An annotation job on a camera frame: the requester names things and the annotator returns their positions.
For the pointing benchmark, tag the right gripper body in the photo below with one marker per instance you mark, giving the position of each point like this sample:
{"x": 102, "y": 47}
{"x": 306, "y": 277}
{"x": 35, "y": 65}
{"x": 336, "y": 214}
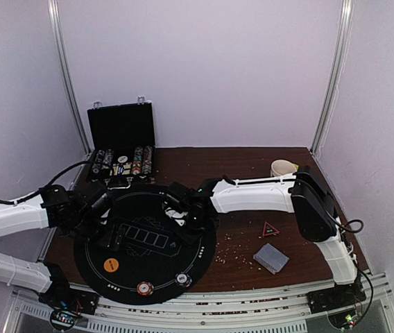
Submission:
{"x": 186, "y": 229}

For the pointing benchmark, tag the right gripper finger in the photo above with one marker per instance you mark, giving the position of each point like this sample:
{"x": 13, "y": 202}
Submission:
{"x": 172, "y": 207}
{"x": 190, "y": 235}

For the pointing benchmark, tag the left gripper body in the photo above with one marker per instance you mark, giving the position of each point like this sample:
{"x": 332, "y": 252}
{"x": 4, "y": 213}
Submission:
{"x": 85, "y": 226}

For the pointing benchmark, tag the orange big blind button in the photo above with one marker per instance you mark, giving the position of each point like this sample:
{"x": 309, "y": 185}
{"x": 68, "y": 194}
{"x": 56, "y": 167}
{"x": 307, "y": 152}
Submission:
{"x": 111, "y": 265}

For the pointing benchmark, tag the red poker chip stack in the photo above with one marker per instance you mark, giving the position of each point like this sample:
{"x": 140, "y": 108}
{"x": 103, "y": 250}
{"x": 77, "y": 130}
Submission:
{"x": 144, "y": 288}

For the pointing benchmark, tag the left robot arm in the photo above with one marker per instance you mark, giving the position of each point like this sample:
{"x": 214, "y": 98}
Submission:
{"x": 22, "y": 214}

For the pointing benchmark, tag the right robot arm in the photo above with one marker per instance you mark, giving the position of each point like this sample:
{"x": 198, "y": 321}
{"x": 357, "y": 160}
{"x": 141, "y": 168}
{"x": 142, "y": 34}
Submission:
{"x": 298, "y": 193}

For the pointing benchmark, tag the black round poker mat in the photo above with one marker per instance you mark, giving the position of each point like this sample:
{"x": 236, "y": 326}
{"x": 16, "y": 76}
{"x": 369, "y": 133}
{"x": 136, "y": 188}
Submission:
{"x": 150, "y": 251}

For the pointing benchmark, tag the black white poker chip stack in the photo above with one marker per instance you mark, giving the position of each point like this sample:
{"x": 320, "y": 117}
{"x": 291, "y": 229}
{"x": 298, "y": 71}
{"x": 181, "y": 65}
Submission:
{"x": 183, "y": 280}

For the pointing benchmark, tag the white dealer button in case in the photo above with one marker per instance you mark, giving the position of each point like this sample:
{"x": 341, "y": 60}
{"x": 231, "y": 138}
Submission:
{"x": 122, "y": 159}

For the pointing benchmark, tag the red triangle all-in marker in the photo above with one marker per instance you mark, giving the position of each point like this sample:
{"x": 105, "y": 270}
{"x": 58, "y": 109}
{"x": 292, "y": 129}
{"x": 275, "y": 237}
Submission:
{"x": 269, "y": 230}

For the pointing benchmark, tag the grey ridged card holder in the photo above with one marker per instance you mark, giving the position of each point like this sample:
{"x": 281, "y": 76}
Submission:
{"x": 271, "y": 258}

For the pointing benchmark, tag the black poker chip case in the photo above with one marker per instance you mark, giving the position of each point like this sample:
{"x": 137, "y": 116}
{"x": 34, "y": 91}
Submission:
{"x": 118, "y": 130}

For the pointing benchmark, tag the white floral ceramic mug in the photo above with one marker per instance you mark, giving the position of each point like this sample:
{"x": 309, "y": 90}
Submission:
{"x": 282, "y": 167}

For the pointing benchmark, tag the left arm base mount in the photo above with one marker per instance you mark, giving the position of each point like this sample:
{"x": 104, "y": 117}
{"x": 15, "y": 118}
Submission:
{"x": 76, "y": 301}

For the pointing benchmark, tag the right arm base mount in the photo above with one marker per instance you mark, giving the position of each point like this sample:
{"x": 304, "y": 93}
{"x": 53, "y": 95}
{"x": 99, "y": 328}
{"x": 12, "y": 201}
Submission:
{"x": 334, "y": 298}

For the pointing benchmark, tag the right aluminium frame post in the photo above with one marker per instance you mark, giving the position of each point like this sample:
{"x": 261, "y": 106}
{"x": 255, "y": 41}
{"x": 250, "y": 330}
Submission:
{"x": 338, "y": 63}

